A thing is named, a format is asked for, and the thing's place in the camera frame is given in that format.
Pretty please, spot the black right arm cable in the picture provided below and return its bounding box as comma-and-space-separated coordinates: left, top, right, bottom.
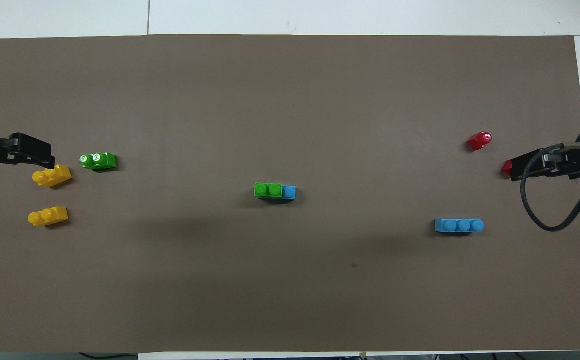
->
520, 142, 580, 232

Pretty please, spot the green block with white stickers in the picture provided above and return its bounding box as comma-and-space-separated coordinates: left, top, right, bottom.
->
79, 152, 117, 172

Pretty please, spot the yellow two-stud block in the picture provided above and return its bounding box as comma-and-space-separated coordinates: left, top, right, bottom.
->
32, 164, 73, 188
27, 206, 69, 228

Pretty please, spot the thin black cable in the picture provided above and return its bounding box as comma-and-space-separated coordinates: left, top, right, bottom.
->
77, 352, 139, 360

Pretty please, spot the brown paper table mat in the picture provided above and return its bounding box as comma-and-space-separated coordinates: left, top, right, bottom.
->
0, 34, 580, 353

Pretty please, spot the plain green two-stud block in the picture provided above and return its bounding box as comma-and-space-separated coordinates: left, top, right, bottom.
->
254, 182, 283, 199

